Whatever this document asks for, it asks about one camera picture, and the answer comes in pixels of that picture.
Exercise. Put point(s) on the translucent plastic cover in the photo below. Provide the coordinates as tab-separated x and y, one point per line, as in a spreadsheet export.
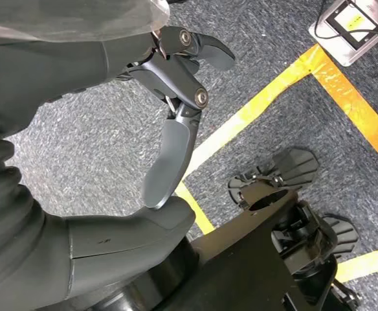
78	17

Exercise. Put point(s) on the metal floor socket box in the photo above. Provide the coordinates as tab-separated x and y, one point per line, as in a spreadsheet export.
347	47

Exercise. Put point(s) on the black robot foot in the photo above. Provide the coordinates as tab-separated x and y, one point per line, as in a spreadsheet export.
292	167
344	236

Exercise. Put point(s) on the black robot lower body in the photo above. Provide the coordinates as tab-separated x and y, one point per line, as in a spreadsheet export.
241	257

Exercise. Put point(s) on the yellow floor tape strip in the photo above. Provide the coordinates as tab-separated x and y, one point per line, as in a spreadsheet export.
247	116
197	212
367	262

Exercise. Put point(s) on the orange floor tape strip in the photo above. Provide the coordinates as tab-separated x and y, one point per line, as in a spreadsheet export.
354	103

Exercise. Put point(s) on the ribbed grey left arm sleeve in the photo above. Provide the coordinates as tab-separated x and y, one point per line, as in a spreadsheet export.
14	240

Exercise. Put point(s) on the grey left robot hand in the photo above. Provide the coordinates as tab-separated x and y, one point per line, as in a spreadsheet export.
62	68

